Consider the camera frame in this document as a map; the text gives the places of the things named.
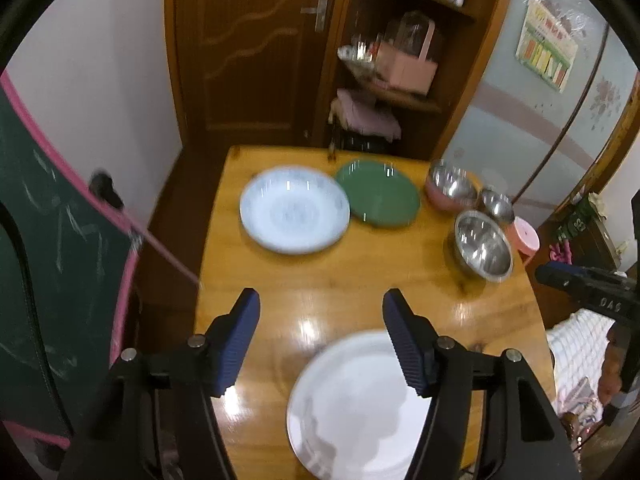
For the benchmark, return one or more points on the brown wooden door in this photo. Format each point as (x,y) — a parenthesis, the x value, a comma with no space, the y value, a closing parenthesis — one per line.
(244,71)

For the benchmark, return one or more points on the small steel bowl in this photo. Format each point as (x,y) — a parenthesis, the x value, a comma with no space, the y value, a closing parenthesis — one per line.
(497,206)

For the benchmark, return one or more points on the pink steel bowl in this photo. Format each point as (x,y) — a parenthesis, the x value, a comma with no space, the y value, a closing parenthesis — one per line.
(449,189)

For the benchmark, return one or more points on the pink toy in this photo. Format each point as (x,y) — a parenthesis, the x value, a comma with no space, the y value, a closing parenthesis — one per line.
(560,252)

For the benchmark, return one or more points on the pink plastic stool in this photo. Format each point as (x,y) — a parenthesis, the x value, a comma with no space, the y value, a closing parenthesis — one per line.
(524,239)

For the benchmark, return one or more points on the green plate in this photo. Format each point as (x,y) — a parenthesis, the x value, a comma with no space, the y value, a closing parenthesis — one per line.
(378,193)

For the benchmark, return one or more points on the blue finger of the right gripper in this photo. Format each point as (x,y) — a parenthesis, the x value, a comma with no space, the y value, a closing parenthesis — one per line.
(560,274)

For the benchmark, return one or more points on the pink basket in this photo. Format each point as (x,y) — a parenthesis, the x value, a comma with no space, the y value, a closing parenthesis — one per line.
(404,62)

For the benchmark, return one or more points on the large white plate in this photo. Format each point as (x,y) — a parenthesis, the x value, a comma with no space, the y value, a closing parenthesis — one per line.
(351,414)

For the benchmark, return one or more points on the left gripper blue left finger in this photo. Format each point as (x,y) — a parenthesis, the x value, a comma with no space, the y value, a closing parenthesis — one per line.
(119,437)

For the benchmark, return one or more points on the green chalkboard pink frame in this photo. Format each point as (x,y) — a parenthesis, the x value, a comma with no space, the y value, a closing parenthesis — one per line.
(82,255)

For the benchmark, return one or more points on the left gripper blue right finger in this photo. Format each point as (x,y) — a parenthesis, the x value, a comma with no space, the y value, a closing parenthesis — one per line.
(521,436)

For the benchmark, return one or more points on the wall poster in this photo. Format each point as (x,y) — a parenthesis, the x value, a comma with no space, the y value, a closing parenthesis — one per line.
(545,47)

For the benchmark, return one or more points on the wooden table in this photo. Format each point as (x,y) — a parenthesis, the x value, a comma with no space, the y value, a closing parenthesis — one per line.
(309,301)

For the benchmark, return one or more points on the blue patterned white plate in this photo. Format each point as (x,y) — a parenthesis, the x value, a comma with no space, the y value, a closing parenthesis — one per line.
(294,210)

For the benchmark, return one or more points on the white checkered bedding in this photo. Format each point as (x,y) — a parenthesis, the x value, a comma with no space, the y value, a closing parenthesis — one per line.
(578,347)

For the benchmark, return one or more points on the wooden corner shelf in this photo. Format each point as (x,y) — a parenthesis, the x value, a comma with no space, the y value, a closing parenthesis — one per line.
(464,39)

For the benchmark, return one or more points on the large steel bowl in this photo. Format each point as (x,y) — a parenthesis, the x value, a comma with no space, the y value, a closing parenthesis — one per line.
(481,247)

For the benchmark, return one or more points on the folded pink cloth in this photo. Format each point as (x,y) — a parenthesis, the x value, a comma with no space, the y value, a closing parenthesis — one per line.
(354,111)

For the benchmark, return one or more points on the silver door handle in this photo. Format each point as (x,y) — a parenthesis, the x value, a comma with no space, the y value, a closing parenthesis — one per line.
(319,12)

